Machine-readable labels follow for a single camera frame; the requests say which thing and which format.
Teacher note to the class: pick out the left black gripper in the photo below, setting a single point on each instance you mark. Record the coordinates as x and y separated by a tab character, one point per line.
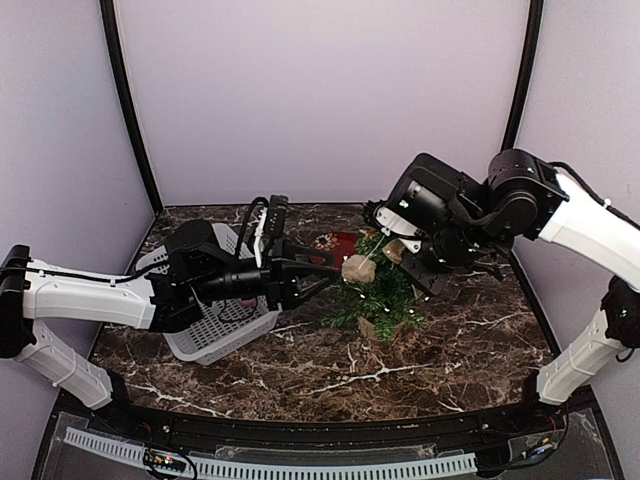
283	289

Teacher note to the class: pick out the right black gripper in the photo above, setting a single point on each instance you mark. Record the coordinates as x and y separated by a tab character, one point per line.
427	279

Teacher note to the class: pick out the white cable duct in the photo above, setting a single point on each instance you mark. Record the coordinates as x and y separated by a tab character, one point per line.
254	463

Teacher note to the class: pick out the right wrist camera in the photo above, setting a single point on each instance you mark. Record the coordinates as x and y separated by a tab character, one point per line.
390	224

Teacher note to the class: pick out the right black frame post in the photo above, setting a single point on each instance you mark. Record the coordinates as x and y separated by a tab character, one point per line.
524	75

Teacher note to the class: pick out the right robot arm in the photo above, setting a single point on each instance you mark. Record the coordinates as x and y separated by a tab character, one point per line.
447	221

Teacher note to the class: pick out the white plastic basket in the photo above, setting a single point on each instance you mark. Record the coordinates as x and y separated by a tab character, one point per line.
225	326

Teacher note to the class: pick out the small potted christmas tree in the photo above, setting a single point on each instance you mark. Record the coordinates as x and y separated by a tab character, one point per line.
388	303

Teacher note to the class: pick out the black front rail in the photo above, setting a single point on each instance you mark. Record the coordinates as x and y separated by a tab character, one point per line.
485	430

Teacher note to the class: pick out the small seashell ornament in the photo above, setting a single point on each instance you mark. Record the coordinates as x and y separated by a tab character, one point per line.
394	251

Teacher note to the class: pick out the beige fluffy ornament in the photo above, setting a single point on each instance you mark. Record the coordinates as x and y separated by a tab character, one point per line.
363	266

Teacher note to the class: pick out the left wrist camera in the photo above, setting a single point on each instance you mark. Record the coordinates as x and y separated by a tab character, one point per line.
270	226

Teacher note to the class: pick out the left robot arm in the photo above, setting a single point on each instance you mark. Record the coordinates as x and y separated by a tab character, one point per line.
198	265

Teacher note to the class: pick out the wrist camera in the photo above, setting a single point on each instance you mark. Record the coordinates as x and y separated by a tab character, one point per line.
270	226
390	224

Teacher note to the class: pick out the red floral plate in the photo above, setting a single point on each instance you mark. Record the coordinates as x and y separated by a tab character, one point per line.
340	245

